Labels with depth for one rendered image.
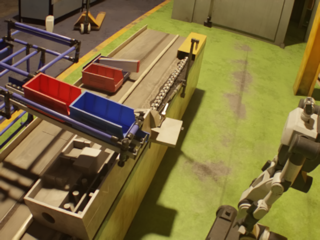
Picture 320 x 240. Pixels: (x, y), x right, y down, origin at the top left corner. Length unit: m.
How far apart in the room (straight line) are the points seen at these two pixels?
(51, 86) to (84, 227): 0.78
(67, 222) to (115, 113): 0.61
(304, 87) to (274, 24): 2.40
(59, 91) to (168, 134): 0.92
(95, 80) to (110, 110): 1.18
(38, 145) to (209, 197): 1.64
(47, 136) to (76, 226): 0.94
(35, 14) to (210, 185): 5.19
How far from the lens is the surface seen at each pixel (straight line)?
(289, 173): 1.68
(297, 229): 3.09
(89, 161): 1.75
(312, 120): 1.82
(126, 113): 1.59
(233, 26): 7.49
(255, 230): 2.42
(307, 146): 1.59
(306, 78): 5.42
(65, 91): 1.72
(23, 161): 2.13
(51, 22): 6.22
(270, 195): 1.83
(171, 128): 2.35
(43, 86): 1.80
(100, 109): 1.65
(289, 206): 3.25
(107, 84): 2.74
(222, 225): 2.58
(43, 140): 2.27
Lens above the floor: 2.18
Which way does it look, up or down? 34 degrees down
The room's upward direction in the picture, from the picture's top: 10 degrees clockwise
